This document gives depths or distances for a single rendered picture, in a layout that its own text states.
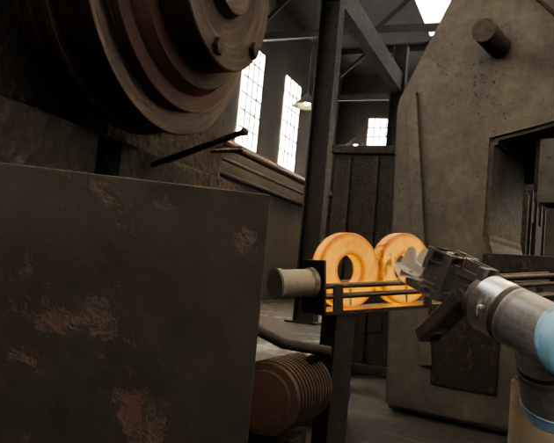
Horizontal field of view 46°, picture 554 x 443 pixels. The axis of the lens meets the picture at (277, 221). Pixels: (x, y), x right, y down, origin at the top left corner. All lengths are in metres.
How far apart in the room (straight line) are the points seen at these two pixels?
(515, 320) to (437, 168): 2.68
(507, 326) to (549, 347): 0.07
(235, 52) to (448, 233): 2.67
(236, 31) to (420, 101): 2.79
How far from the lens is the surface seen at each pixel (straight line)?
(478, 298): 1.05
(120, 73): 0.91
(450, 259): 1.10
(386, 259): 1.40
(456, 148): 3.63
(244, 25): 1.08
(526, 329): 0.99
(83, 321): 0.30
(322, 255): 1.30
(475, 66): 3.72
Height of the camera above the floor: 0.68
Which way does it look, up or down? 5 degrees up
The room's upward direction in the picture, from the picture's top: 5 degrees clockwise
